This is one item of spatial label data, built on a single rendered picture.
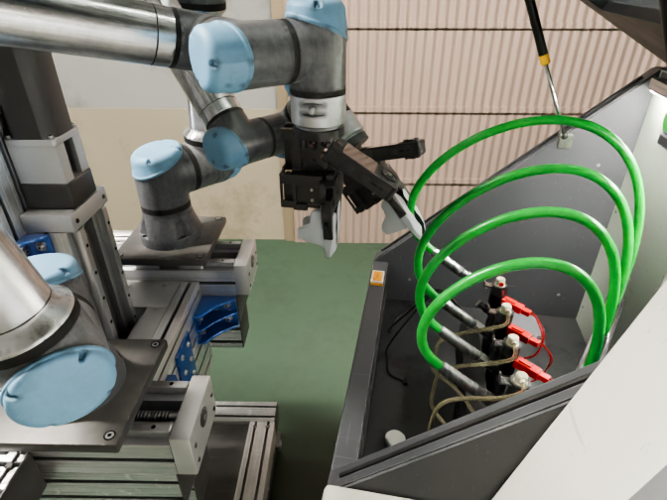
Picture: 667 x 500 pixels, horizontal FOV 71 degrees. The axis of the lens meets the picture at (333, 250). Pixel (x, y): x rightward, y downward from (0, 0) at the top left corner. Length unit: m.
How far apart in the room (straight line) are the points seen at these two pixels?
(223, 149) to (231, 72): 0.27
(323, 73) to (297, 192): 0.17
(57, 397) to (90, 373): 0.04
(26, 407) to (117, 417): 0.21
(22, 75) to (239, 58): 0.43
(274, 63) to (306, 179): 0.17
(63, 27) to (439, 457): 0.68
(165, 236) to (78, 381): 0.61
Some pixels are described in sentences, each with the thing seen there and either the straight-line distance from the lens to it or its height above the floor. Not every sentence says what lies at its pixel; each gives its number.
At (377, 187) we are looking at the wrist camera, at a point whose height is 1.36.
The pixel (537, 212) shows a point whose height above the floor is 1.35.
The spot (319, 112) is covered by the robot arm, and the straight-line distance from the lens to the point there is 0.63.
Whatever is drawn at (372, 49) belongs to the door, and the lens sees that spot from 2.82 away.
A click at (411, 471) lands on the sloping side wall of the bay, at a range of 0.70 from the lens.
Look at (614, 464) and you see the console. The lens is 0.52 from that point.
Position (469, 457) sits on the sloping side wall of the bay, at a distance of 0.67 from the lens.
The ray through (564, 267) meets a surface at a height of 1.32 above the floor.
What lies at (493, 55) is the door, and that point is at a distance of 2.94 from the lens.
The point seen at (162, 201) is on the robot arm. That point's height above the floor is 1.16.
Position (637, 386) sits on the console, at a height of 1.30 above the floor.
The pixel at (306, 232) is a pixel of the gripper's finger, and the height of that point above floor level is 1.27.
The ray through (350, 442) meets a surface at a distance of 0.83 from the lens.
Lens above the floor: 1.61
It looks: 31 degrees down
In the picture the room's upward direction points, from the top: straight up
